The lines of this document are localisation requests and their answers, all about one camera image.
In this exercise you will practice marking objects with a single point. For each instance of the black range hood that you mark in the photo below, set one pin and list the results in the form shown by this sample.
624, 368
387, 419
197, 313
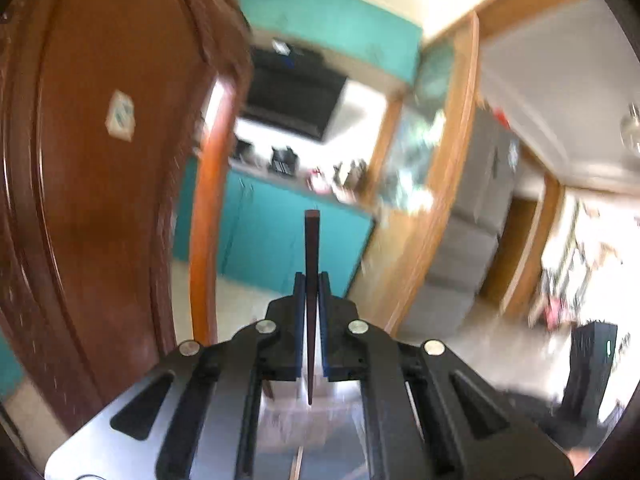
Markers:
295, 90

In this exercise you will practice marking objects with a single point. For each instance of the glass ceiling lamp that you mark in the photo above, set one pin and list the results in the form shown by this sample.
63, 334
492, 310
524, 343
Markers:
631, 127

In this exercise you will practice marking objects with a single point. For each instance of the red-brown chopstick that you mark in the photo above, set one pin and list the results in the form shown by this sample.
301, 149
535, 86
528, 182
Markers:
312, 240

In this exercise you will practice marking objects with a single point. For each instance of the wooden door frame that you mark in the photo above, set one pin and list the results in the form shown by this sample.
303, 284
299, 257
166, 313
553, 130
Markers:
207, 210

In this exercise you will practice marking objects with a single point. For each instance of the grey refrigerator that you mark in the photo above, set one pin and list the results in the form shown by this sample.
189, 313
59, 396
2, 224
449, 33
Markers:
480, 200

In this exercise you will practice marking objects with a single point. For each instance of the black countertop rack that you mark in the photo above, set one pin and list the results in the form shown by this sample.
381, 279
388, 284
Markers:
284, 161

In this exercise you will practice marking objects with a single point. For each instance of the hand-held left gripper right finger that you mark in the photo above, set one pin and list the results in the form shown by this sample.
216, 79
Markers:
324, 330

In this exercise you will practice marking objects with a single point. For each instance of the white door sticker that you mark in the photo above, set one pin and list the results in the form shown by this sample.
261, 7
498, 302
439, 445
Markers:
120, 116

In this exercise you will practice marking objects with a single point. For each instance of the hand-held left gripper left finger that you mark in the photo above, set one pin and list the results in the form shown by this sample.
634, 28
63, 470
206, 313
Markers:
299, 330

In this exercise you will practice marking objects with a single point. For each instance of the wooden glass partition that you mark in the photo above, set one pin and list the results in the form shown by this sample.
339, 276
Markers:
425, 170

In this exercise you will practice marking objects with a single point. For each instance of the teal cabinet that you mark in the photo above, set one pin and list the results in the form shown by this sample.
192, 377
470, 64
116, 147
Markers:
270, 235

